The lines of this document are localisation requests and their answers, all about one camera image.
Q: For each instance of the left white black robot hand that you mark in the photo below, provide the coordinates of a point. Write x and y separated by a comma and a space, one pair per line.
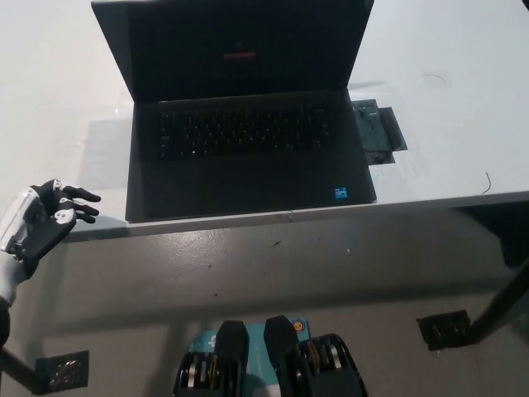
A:
45, 223

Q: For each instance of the black laptop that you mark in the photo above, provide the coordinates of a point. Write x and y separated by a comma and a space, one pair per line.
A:
248, 136

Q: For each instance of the black tape patch on desk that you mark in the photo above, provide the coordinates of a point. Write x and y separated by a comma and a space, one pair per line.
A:
378, 130

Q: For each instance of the black floor tape patch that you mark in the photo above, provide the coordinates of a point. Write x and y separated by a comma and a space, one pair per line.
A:
62, 368
444, 333

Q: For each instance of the black table leg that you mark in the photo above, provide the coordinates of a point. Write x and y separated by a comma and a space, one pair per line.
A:
500, 306
18, 368

